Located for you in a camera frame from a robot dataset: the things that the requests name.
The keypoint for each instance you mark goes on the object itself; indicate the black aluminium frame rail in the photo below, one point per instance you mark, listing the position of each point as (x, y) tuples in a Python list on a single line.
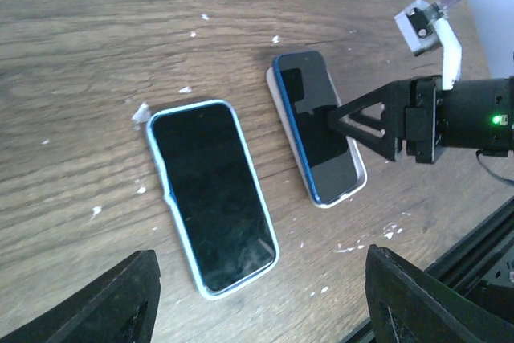
[(479, 268)]

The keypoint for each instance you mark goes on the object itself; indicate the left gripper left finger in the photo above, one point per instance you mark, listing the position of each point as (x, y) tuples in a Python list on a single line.
[(118, 306)]

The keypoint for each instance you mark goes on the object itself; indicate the white phone case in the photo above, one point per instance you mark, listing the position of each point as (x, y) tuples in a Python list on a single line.
[(358, 163)]

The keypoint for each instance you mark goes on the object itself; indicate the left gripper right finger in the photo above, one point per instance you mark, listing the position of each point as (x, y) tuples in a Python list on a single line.
[(407, 305)]

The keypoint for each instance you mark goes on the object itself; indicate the dark blue phone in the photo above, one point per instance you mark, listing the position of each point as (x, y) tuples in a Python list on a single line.
[(308, 95)]

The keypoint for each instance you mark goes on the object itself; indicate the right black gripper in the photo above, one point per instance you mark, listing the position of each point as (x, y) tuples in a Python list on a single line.
[(421, 119)]

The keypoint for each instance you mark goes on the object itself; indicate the light blue phone case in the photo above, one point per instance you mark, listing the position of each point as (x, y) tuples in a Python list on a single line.
[(160, 174)]

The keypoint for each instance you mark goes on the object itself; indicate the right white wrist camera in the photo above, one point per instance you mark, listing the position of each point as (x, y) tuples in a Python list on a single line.
[(424, 27)]

